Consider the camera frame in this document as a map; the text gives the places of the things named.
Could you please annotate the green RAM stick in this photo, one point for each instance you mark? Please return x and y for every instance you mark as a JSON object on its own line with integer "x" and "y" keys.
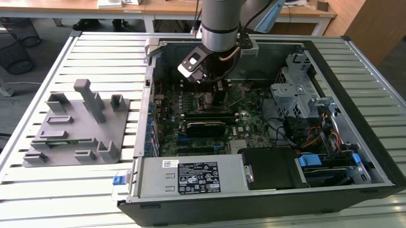
{"x": 74, "y": 142}

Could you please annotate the blue case latch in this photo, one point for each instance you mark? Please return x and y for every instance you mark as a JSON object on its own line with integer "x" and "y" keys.
{"x": 119, "y": 180}

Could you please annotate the green motherboard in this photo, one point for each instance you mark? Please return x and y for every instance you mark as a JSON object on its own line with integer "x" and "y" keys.
{"x": 254, "y": 123}

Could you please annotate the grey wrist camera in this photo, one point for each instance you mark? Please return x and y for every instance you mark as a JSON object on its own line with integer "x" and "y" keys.
{"x": 250, "y": 48}

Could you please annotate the black plastic shroud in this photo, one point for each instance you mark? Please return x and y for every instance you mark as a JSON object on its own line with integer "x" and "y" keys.
{"x": 270, "y": 166}

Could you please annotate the white box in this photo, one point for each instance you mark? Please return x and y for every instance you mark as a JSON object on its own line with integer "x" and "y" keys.
{"x": 110, "y": 3}

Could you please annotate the black expansion slot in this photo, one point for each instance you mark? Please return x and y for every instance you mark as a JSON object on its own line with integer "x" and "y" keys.
{"x": 197, "y": 150}

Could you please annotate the blue disk carrier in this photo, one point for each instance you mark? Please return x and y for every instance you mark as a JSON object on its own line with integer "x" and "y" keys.
{"x": 309, "y": 161}

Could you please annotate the black office chair base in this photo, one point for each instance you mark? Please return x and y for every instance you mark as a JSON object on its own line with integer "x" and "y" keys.
{"x": 86, "y": 23}

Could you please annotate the wooden cabinet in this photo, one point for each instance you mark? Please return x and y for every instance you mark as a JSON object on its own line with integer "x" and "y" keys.
{"x": 374, "y": 28}

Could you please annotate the CPU socket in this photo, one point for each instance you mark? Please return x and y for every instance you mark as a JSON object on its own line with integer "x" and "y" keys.
{"x": 206, "y": 110}

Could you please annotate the silver drive cage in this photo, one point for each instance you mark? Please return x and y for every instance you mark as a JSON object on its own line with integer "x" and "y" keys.
{"x": 285, "y": 92}

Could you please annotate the silver power supply unit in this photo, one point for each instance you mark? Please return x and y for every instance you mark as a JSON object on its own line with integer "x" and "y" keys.
{"x": 149, "y": 180}

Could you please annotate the grey stand foot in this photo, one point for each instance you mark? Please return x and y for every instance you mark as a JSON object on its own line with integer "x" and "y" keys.
{"x": 6, "y": 91}

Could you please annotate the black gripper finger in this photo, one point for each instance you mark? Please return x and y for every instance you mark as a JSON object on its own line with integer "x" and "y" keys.
{"x": 221, "y": 99}

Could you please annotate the silver chipset heatsink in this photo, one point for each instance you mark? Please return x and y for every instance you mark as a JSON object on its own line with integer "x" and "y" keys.
{"x": 238, "y": 146}

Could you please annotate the black mesh waste bin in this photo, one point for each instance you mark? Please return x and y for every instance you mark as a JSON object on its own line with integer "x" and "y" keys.
{"x": 16, "y": 59}
{"x": 30, "y": 33}

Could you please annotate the white black device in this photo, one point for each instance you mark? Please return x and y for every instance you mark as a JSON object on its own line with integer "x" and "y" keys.
{"x": 130, "y": 2}

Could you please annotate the black graphics card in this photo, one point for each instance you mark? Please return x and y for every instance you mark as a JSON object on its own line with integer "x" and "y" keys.
{"x": 205, "y": 130}

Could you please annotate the small brown box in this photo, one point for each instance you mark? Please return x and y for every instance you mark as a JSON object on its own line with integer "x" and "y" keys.
{"x": 322, "y": 6}

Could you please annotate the metal rear port block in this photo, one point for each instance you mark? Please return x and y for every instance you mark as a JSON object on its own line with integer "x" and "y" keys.
{"x": 159, "y": 97}

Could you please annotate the grey parts rack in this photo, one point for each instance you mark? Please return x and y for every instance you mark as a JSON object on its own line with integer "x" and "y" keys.
{"x": 82, "y": 133}

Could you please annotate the black open PC case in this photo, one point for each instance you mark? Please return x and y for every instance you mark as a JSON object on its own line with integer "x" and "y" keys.
{"x": 254, "y": 209}

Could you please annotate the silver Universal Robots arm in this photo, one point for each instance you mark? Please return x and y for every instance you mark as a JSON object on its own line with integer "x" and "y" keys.
{"x": 219, "y": 23}

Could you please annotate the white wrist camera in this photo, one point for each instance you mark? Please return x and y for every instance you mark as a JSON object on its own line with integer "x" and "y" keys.
{"x": 190, "y": 64}

